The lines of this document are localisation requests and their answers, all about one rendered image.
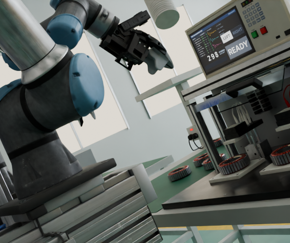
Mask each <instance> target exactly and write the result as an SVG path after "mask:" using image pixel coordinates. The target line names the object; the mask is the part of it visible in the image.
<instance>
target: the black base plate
mask: <svg viewBox="0 0 290 243"><path fill-rule="evenodd" d="M287 144H289V143H287ZM287 144H283V145H278V146H274V147H271V149H272V151H274V150H276V149H278V148H280V147H282V146H284V145H287ZM270 154H271V153H270ZM270 154H269V155H267V156H266V157H264V158H265V161H264V162H263V163H261V164H260V165H259V166H257V167H256V168H254V169H253V170H251V171H250V172H248V173H247V174H245V175H244V176H243V177H241V178H240V179H234V180H228V181H222V182H215V183H209V180H210V179H212V178H213V177H215V176H216V175H218V174H219V173H220V171H219V169H216V170H214V171H213V172H211V173H210V174H208V175H206V176H205V177H203V178H202V179H200V180H199V181H197V182H196V183H194V184H192V185H191V186H189V187H187V188H186V189H184V190H183V191H181V192H180V193H178V194H176V195H175V196H173V197H172V198H170V199H168V200H167V201H166V202H164V203H162V204H161V205H162V207H163V209H174V208H185V207H195V206H206V205H216V204H227V203H241V202H252V201H262V200H273V199H283V198H290V171H285V172H280V173H273V174H267V175H260V173H259V172H260V171H261V170H263V169H264V168H266V167H267V166H268V165H270V164H271V163H272V160H271V158H270Z"/></svg>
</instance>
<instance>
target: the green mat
mask: <svg viewBox="0 0 290 243"><path fill-rule="evenodd" d="M217 150H218V153H219V154H221V153H223V154H225V155H226V157H227V159H229V155H228V153H227V151H226V149H225V146H224V145H221V146H219V147H217ZM205 153H207V151H206V149H205V150H203V151H202V152H200V153H198V154H196V155H195V156H193V157H191V158H189V159H188V160H186V161H184V162H183V163H181V164H179V165H177V166H176V167H174V168H172V169H170V170H168V171H167V172H165V173H163V174H162V175H160V176H158V177H156V178H155V179H153V180H151V184H152V186H153V188H154V190H155V193H156V195H157V197H158V198H157V199H155V200H154V201H152V202H151V203H149V204H147V205H148V207H149V209H150V212H151V213H156V212H158V211H159V210H161V209H163V207H162V205H161V204H162V203H164V202H166V201H167V200H168V199H170V198H172V197H173V196H175V195H176V194H178V193H180V192H181V191H183V190H184V189H186V188H187V187H189V186H191V185H192V184H194V183H196V182H197V181H199V180H200V179H202V178H203V177H205V176H206V175H208V174H210V173H211V172H213V171H214V170H215V169H211V170H204V167H203V166H199V167H195V165H194V163H193V160H194V159H195V158H196V157H198V156H200V155H203V154H205ZM185 165H187V166H189V167H190V169H191V173H190V174H189V175H187V176H186V177H184V178H181V179H179V180H176V181H170V180H169V178H168V176H167V175H168V173H170V172H171V171H173V170H175V169H177V168H180V167H182V166H185Z"/></svg>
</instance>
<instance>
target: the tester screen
mask: <svg viewBox="0 0 290 243"><path fill-rule="evenodd" d="M240 24H241V21H240V19H239V17H238V15H237V12H236V10H235V9H233V10H232V11H230V12H228V13H227V14H225V15H224V16H222V17H220V18H219V19H217V20H216V21H214V22H212V23H211V24H209V25H208V26H206V27H204V28H203V29H201V30H200V31H198V32H197V33H195V34H193V35H192V36H190V38H191V40H192V42H193V44H194V46H195V49H196V51H197V53H198V55H199V57H200V60H201V62H202V64H203V66H204V69H205V66H207V65H209V64H211V63H212V62H214V61H216V60H218V59H220V58H222V57H224V56H226V57H227V59H228V60H226V61H224V62H222V63H220V64H218V65H216V66H214V67H212V68H210V69H208V70H206V69H205V71H206V73H208V72H210V71H212V70H214V69H216V68H218V67H220V66H222V65H224V64H226V63H228V62H230V61H232V60H234V59H236V58H239V57H241V56H243V55H245V54H247V53H249V52H251V51H253V49H251V50H249V51H247V52H245V53H243V54H241V55H239V56H237V57H235V58H233V59H230V58H229V55H228V53H227V51H226V49H225V47H226V46H227V45H229V44H231V43H233V42H235V41H237V40H239V39H241V38H242V37H244V36H247V35H246V33H245V30H244V28H243V26H242V24H241V26H242V28H243V30H244V33H242V34H240V35H238V36H237V37H235V38H233V39H231V40H229V41H228V42H226V43H223V41H222V39H221V37H220V36H221V35H223V34H225V33H226V32H228V31H230V30H232V29H233V28H235V27H237V26H238V25H240ZM247 39H248V38H247ZM248 40H249V39H248ZM249 43H250V42H249ZM251 48H252V46H251ZM215 51H217V52H218V54H219V56H220V57H218V58H216V59H214V60H212V61H210V62H209V61H208V59H207V56H208V55H210V54H212V53H213V52H215Z"/></svg>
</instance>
